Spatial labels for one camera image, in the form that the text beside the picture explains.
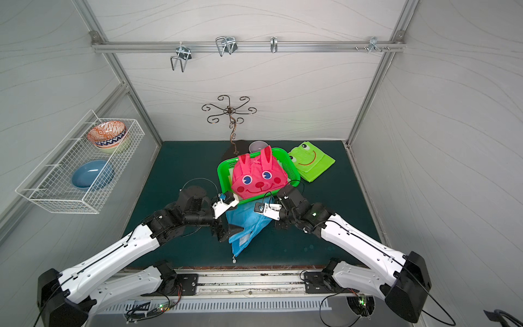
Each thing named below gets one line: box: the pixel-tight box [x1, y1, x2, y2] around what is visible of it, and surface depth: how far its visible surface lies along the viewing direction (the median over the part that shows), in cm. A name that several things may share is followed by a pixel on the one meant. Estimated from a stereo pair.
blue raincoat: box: [225, 202, 280, 257], surface depth 78 cm
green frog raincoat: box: [288, 141, 336, 184], surface depth 113 cm
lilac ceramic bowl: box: [247, 140, 269, 154], surface depth 116 cm
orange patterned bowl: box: [87, 120, 127, 150], surface depth 73 cm
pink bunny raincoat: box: [231, 145, 289, 199], surface depth 100 cm
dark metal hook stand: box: [201, 94, 257, 155], surface depth 92 cm
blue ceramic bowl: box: [71, 159, 116, 191], surface depth 66 cm
